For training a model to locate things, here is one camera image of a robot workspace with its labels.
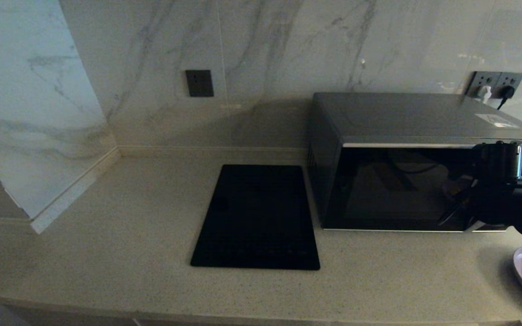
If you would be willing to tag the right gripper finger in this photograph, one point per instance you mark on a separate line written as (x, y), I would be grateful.
(465, 189)
(456, 212)

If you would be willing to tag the dark glass microwave door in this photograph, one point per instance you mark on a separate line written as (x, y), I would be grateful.
(392, 190)

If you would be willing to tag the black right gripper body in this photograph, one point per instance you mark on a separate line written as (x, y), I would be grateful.
(496, 201)

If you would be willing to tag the white power plug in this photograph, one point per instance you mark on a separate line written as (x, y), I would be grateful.
(484, 93)

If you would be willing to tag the black power plug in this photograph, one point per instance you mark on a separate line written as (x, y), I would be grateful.
(507, 91)

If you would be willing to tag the dark single wall socket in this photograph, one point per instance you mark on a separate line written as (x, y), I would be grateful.
(199, 83)

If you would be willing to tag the grey wall socket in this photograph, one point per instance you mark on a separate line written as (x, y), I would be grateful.
(482, 79)
(513, 79)

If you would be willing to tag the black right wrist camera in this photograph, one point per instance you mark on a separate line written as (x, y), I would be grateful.
(496, 159)

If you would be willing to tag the black induction cooktop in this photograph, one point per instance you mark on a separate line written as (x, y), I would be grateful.
(255, 217)

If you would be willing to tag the silver black microwave oven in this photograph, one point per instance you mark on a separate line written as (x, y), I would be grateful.
(406, 117)

